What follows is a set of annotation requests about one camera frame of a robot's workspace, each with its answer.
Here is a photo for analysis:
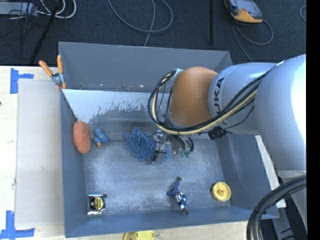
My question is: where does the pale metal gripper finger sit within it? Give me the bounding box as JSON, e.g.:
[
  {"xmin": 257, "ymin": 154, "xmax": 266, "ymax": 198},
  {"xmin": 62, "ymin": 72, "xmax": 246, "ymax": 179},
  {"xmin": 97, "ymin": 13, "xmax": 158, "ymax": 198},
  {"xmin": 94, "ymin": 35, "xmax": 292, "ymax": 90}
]
[
  {"xmin": 151, "ymin": 143, "xmax": 169, "ymax": 165},
  {"xmin": 152, "ymin": 129, "xmax": 167, "ymax": 143}
]

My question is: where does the blue fluffy cloth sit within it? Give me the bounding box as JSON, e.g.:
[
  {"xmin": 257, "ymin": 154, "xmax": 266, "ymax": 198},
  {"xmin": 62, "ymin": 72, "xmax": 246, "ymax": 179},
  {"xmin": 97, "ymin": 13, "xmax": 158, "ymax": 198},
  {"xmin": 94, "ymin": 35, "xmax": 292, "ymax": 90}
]
[{"xmin": 123, "ymin": 126, "xmax": 172, "ymax": 164}]

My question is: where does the grey metal bin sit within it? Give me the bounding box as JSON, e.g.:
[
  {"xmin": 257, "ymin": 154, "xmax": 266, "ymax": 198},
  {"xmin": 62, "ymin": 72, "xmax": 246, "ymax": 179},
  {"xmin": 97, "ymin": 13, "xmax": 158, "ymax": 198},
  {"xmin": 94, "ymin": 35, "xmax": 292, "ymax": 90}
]
[{"xmin": 57, "ymin": 41, "xmax": 281, "ymax": 239}]

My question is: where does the blue toy action figure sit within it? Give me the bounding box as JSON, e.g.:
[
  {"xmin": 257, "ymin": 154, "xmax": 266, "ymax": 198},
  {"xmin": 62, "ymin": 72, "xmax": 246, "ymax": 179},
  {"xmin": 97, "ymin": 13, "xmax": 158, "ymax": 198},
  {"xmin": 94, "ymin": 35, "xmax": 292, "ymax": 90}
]
[{"xmin": 166, "ymin": 176, "xmax": 190, "ymax": 215}]

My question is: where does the blue toy duck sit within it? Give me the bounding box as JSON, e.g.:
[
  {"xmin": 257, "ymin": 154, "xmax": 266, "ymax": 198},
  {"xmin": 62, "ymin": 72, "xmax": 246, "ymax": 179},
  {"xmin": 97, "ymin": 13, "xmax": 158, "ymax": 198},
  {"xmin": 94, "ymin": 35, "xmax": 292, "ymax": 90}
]
[{"xmin": 91, "ymin": 128, "xmax": 111, "ymax": 149}]

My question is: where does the orange scouring pad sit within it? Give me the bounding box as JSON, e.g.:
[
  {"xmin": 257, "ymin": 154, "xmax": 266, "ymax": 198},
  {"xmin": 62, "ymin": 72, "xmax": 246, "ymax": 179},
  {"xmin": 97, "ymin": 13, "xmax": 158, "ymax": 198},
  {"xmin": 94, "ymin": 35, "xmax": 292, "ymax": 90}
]
[{"xmin": 72, "ymin": 120, "xmax": 92, "ymax": 155}]

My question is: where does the silver and yellow tape measure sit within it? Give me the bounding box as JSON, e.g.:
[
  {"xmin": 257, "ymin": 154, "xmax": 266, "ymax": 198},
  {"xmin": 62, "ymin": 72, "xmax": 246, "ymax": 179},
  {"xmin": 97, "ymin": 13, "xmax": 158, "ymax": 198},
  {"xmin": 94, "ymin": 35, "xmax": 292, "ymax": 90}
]
[{"xmin": 86, "ymin": 193, "xmax": 108, "ymax": 217}]

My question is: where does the pale flat board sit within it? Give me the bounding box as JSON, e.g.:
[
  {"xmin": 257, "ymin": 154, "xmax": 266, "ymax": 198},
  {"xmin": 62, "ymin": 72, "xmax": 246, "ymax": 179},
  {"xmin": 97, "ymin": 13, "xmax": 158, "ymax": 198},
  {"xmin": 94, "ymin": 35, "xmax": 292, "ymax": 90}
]
[{"xmin": 14, "ymin": 78, "xmax": 66, "ymax": 232}]

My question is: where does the yellow round ring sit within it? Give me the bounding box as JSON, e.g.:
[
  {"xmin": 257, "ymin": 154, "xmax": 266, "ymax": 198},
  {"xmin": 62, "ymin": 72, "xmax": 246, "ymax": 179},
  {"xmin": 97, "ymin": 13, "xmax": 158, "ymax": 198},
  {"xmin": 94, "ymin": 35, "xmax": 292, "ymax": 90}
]
[{"xmin": 211, "ymin": 181, "xmax": 232, "ymax": 203}]

